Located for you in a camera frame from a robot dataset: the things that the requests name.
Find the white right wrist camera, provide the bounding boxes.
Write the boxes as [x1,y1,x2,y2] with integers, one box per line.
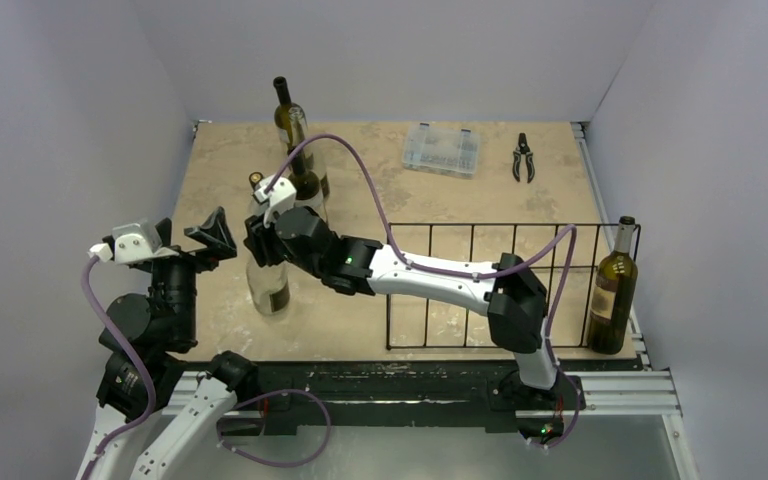
[258,175,296,227]

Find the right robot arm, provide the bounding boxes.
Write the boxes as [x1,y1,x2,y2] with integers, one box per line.
[244,207,561,407]

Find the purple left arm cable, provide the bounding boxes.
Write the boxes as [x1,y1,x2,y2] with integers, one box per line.
[79,254,159,480]

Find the square clear liquor bottle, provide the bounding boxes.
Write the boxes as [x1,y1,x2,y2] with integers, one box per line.
[248,171,272,216]

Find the black wire wine rack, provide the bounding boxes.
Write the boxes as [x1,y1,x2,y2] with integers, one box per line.
[385,223,616,360]

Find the aluminium frame rail right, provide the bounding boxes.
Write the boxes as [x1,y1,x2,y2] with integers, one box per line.
[571,122,651,371]

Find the green wine bottle back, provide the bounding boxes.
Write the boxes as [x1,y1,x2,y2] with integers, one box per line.
[273,76,308,153]

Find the tall clear glass bottle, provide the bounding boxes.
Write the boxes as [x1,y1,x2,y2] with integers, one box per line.
[288,105,331,200]

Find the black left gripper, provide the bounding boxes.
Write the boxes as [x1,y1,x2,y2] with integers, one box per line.
[150,204,235,343]

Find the green wine bottle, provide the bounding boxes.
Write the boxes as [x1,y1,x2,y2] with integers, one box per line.
[273,76,308,153]
[586,216,638,355]
[288,153,328,222]

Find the clear plastic organizer box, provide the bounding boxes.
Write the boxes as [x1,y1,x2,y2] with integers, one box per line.
[402,123,481,179]

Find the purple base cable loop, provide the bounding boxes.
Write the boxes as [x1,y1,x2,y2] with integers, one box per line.
[216,388,332,469]

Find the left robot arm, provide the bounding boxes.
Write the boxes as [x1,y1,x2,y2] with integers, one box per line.
[77,207,262,479]

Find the metal corner bracket left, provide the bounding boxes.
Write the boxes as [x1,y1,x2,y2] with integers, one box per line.
[192,119,212,139]

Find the green wine bottle front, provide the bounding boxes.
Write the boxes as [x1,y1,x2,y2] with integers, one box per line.
[288,153,328,222]

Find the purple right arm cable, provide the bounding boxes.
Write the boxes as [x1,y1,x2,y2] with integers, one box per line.
[263,133,585,452]

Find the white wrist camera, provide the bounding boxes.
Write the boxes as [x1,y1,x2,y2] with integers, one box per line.
[258,175,296,227]
[87,220,159,265]

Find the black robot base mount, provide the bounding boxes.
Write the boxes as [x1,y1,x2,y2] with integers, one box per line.
[218,360,586,443]

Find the black handled pliers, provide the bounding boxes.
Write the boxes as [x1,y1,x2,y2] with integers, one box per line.
[512,132,536,183]

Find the clear wine bottle dark label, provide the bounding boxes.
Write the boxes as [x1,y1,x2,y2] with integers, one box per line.
[246,255,291,316]

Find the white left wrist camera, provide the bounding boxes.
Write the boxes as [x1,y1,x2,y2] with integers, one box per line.
[87,220,159,265]

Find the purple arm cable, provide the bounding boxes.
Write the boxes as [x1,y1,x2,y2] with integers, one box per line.
[79,254,159,480]
[263,133,585,452]

